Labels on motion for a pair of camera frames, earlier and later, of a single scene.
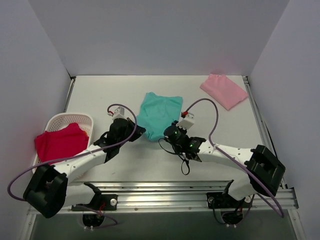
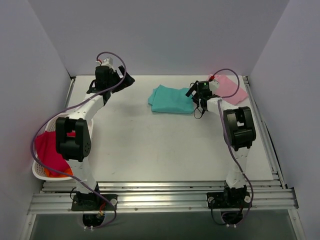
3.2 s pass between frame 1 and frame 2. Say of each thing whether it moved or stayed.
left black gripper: moved
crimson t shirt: stayed
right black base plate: stayed
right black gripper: moved
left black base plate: stayed
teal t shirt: moved
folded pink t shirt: stayed
